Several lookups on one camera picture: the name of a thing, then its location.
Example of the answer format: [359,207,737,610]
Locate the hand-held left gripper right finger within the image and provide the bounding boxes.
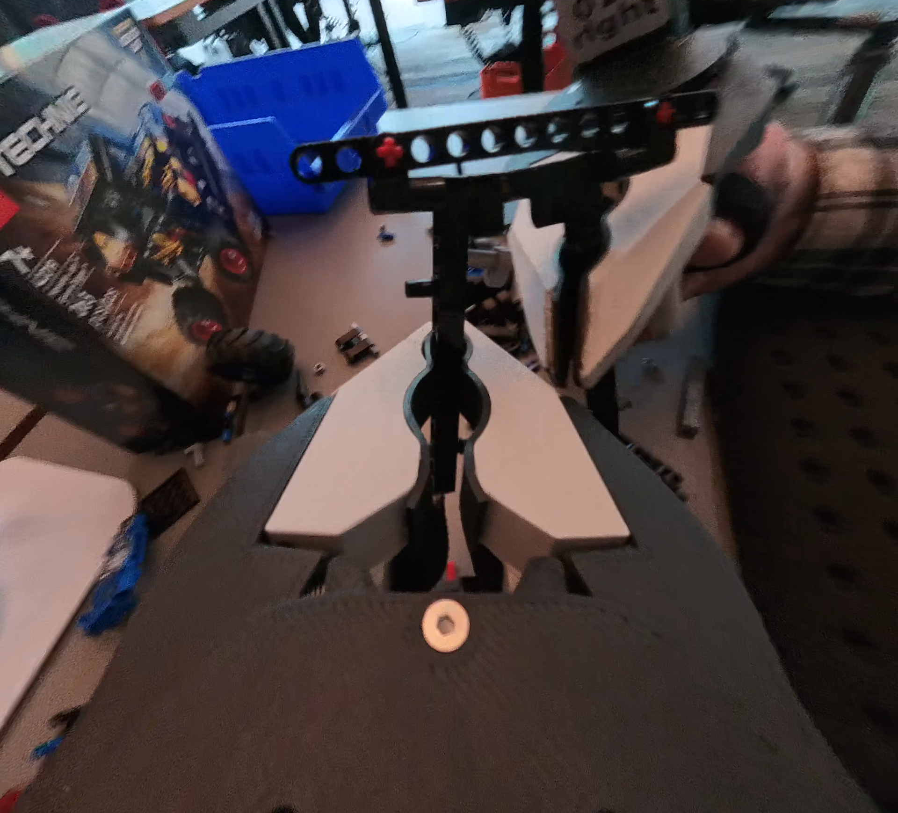
[463,322,632,587]

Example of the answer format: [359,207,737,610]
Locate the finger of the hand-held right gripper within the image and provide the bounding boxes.
[576,126,719,389]
[506,200,565,368]

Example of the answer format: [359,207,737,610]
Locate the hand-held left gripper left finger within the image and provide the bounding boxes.
[264,322,433,587]

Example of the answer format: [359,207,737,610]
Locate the black toy truck chassis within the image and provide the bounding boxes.
[291,91,719,589]

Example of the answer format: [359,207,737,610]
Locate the person's right forearm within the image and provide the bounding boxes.
[779,126,898,295]

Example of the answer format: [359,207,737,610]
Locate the light grey desk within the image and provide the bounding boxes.
[0,182,731,758]

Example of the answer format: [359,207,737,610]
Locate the person's right hand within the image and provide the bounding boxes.
[681,123,825,302]

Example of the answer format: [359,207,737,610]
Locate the black connector grey axle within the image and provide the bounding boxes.
[334,325,380,365]

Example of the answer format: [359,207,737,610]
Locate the black toy wheel blue rim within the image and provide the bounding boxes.
[207,327,296,393]

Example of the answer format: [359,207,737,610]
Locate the small black square toy piece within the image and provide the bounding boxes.
[141,470,200,533]

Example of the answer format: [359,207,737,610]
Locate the black metal pole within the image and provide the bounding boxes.
[344,0,408,108]

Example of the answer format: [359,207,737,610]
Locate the white document stand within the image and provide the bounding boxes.
[0,456,138,730]

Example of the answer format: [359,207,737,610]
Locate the monster truck toy set box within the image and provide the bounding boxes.
[0,14,268,456]

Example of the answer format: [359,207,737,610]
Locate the blue toy bracket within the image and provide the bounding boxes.
[78,512,148,634]

